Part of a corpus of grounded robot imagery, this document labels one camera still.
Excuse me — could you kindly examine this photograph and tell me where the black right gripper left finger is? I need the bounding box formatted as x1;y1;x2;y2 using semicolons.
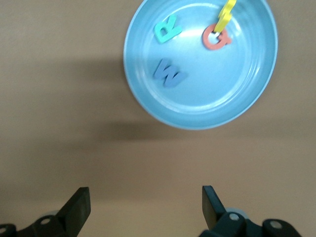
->
0;187;91;237

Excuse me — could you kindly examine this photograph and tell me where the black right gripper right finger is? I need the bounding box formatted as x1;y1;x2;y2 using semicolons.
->
201;185;303;237

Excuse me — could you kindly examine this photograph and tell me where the blue foam letter W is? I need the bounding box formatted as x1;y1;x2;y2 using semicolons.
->
152;58;186;87

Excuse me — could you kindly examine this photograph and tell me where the red foam letter Q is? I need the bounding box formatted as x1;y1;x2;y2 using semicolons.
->
202;24;233;51

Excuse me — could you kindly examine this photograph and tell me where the teal foam letter R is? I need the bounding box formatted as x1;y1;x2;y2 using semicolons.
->
154;13;183;44

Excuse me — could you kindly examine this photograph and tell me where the yellow foam letter H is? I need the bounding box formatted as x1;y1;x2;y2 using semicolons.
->
213;0;237;34

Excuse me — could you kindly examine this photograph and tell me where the blue plate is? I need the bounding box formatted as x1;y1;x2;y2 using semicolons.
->
122;0;278;131

